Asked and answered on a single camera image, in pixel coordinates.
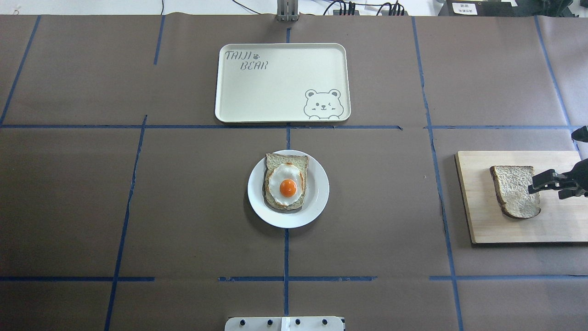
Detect bread slice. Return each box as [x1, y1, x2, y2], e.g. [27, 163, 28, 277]
[263, 153, 309, 211]
[489, 165, 542, 219]

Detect cream bear tray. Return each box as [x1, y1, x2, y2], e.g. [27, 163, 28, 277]
[215, 43, 351, 123]

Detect fried egg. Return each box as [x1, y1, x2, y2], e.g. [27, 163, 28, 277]
[267, 164, 303, 207]

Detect bread slice under egg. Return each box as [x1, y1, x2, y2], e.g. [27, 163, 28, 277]
[263, 153, 309, 211]

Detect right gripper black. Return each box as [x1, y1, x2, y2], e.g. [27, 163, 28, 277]
[527, 159, 588, 200]

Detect aluminium frame post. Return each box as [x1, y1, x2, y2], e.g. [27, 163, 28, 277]
[276, 0, 300, 22]

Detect wooden cutting board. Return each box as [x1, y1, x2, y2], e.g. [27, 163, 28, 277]
[455, 151, 588, 244]

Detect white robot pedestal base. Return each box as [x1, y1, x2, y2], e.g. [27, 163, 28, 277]
[224, 316, 346, 331]

